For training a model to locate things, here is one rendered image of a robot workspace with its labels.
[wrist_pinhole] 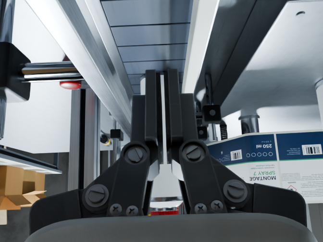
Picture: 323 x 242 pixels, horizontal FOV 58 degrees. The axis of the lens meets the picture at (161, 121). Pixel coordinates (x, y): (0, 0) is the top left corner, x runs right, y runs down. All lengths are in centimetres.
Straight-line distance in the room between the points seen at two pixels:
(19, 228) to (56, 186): 83
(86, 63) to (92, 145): 38
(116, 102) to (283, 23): 18
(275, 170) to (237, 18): 36
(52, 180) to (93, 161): 470
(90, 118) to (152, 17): 31
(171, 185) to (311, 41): 22
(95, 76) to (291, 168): 53
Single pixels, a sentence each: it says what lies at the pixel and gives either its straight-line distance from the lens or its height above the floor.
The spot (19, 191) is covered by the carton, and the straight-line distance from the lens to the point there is 303.
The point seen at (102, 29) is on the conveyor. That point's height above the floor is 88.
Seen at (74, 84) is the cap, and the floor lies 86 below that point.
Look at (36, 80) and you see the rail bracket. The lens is 19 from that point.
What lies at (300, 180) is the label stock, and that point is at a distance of 66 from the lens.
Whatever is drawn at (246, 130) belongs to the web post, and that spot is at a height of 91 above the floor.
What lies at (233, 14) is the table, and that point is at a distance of 38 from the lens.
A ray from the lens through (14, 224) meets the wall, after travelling 540.
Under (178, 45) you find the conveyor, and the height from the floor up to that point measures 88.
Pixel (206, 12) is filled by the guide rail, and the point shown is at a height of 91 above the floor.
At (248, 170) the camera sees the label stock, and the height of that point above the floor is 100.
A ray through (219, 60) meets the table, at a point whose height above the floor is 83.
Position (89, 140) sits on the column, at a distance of 54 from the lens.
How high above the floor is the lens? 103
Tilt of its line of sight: 13 degrees down
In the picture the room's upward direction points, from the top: 178 degrees clockwise
